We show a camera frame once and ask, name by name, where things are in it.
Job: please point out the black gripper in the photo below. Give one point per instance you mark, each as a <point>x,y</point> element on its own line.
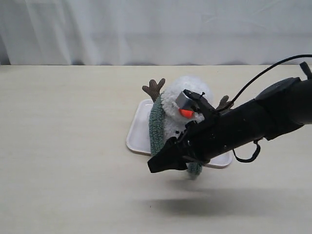
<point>200,142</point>

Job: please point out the green fuzzy knitted scarf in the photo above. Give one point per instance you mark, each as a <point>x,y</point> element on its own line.
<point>165,122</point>

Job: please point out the white plush snowman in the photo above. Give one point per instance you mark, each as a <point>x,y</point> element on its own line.
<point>154,88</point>

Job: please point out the white rectangular plastic tray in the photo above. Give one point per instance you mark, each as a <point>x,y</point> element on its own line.
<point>138,141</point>

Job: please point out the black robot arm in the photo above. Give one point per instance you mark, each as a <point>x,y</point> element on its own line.
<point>281,108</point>

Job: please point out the white curtain backdrop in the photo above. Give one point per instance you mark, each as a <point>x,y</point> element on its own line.
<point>153,32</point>

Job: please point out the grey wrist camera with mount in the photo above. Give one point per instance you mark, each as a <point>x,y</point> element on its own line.
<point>190,102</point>

